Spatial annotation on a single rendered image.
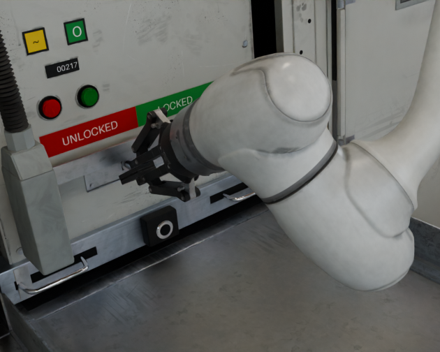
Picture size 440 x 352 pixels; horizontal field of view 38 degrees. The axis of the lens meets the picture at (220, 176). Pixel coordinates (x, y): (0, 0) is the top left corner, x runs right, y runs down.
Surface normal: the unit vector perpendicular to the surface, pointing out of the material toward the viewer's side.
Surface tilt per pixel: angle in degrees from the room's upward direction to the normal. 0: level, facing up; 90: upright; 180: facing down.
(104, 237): 90
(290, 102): 63
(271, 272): 0
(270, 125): 102
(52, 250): 90
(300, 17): 90
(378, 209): 69
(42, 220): 90
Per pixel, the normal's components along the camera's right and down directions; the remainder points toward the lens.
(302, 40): 0.61, 0.30
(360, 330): -0.08, -0.89
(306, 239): -0.54, 0.62
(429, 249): -0.79, 0.33
